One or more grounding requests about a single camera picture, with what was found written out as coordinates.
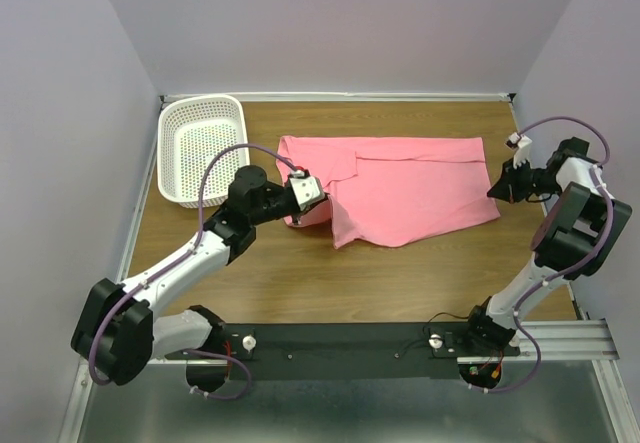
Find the pink t shirt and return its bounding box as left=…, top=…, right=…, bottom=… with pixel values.
left=278, top=135, right=500, bottom=248

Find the white perforated plastic basket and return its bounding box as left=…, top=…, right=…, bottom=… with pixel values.
left=156, top=94, right=248, bottom=208

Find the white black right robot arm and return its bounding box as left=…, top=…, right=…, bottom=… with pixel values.
left=466, top=137, right=632, bottom=351

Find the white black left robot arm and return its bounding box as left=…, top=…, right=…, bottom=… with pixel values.
left=71, top=165, right=326, bottom=385

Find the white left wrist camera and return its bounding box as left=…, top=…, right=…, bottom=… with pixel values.
left=288, top=169, right=326, bottom=213

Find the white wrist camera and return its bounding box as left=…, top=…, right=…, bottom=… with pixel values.
left=288, top=169, right=326, bottom=213
left=505, top=132, right=532, bottom=169

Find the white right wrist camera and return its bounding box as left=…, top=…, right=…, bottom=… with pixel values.
left=505, top=132, right=532, bottom=169

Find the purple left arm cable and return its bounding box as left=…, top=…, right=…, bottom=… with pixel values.
left=87, top=142, right=306, bottom=402

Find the aluminium frame rail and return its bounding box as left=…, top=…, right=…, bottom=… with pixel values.
left=79, top=318, right=621, bottom=364

